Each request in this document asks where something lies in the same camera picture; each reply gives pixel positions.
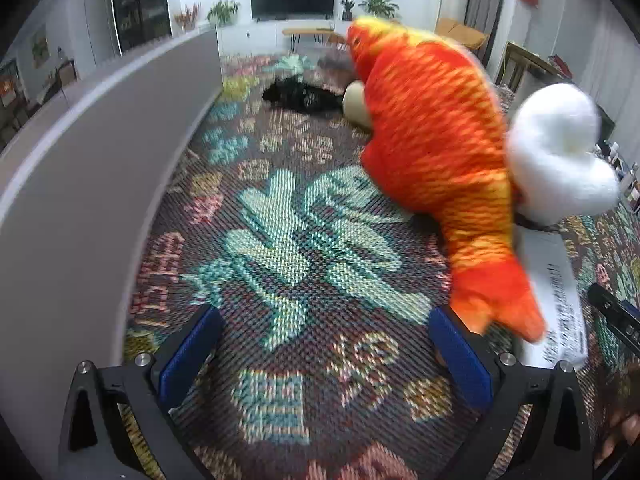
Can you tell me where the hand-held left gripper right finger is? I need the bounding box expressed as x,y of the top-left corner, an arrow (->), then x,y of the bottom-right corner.
429,306 -> 594,480

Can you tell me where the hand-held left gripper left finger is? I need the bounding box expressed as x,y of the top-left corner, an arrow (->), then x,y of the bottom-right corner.
57,304 -> 225,480

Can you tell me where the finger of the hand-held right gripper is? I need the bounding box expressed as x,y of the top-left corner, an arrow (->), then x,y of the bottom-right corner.
587,283 -> 640,353

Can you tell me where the white plush toy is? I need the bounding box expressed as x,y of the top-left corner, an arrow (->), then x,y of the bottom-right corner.
506,82 -> 622,227

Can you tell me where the orange fish plush toy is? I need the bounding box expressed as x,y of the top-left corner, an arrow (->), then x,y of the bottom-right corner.
346,16 -> 547,345

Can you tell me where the white printed paper sheet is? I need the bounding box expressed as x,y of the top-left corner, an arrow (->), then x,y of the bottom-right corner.
514,222 -> 589,372

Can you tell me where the colourful patterned woven blanket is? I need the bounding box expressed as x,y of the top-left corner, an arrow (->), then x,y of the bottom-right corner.
124,52 -> 640,480

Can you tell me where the grey partition board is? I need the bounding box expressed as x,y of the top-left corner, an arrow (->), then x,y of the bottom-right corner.
0,26 -> 224,480

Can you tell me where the wooden desk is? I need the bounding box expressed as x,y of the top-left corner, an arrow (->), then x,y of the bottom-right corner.
495,41 -> 568,92

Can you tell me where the cream rolled towel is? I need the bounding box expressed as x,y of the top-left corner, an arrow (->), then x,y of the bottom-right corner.
342,81 -> 374,130

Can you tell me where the small black cloth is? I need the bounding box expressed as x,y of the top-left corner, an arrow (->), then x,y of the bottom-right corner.
262,79 -> 347,117

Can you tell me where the orange lounge chair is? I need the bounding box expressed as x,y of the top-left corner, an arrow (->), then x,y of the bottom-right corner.
434,17 -> 490,52

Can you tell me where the white television cabinet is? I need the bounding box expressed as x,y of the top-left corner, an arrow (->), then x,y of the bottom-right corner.
216,20 -> 353,58

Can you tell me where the red flower bouquet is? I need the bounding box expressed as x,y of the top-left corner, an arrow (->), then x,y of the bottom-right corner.
174,3 -> 202,33

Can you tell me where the wooden coffee table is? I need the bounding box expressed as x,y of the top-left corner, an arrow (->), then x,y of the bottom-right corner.
282,26 -> 337,52

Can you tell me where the green leafy potted plant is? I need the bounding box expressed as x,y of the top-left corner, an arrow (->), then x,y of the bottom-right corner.
207,0 -> 242,27

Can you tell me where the dark glass display cabinet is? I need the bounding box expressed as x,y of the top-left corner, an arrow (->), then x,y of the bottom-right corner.
110,0 -> 173,56

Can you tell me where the large green potted plant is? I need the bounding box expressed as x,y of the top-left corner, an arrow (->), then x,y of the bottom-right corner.
359,0 -> 400,22

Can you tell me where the framed wall picture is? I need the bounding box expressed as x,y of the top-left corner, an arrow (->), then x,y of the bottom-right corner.
31,30 -> 51,69

